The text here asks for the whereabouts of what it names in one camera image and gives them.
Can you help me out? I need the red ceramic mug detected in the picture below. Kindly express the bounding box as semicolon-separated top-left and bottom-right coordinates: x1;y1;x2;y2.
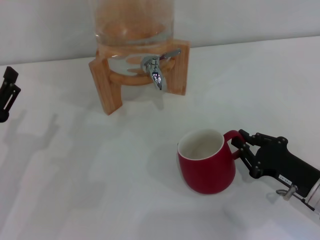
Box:
176;128;245;195

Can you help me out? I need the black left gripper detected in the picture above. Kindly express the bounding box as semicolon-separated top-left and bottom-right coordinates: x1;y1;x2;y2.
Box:
0;66;22;124

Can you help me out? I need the chrome faucet tap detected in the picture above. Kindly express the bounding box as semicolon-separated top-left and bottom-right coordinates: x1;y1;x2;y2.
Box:
140;48;182;91

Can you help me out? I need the right gripper cable with plug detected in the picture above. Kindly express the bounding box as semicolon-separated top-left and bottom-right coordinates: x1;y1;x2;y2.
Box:
275;184;320;213

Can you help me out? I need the wooden dispenser stand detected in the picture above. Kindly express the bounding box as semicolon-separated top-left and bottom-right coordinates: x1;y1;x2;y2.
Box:
88;38;191;116

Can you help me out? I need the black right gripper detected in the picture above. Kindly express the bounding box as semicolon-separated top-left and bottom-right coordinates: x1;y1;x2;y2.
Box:
230;128;320;198

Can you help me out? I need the glass dispenser jar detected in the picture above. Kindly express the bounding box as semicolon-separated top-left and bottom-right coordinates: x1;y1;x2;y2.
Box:
92;0;175;76

